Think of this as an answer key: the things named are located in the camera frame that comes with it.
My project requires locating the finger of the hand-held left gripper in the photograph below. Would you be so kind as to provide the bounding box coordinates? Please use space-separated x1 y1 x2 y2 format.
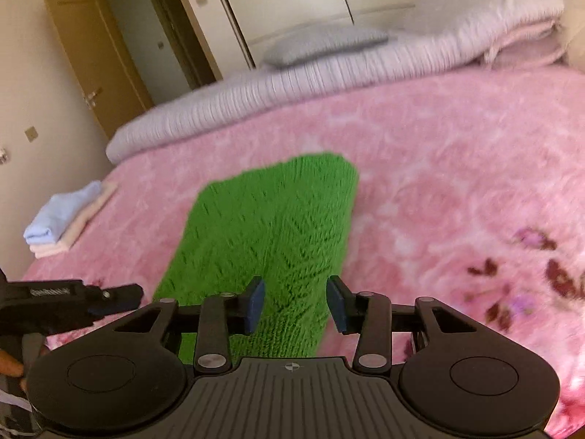
84 284 144 317

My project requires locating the folded lilac sheet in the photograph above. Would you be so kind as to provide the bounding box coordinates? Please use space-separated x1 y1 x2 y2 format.
482 20 567 70

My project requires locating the grey blue pillow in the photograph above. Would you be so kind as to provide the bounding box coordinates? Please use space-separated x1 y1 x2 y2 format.
263 24 390 67

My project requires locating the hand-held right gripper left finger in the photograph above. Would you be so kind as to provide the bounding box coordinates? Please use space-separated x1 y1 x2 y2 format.
112 275 267 376

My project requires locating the wooden door frame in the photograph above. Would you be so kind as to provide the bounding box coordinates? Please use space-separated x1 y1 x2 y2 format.
94 0 224 113

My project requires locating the brown wooden door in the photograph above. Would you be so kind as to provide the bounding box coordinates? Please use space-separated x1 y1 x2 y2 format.
43 0 154 140

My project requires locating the folded cream towel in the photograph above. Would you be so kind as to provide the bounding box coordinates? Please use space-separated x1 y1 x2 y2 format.
30 182 118 259

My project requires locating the green knitted sweater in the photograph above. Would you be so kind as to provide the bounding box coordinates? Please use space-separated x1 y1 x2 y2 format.
153 153 359 362

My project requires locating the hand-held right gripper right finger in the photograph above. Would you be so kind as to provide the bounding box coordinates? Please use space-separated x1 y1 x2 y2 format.
326 275 480 374

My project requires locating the lilac striped duvet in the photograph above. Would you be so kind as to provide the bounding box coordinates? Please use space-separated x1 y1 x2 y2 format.
106 0 565 164

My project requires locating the pink floral blanket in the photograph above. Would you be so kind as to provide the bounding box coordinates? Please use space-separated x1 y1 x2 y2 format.
20 64 585 437

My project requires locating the person's left hand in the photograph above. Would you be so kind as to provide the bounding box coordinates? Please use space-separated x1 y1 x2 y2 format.
0 350 25 378

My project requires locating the folded light blue towel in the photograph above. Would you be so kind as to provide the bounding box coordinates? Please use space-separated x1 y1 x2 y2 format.
24 180 103 245

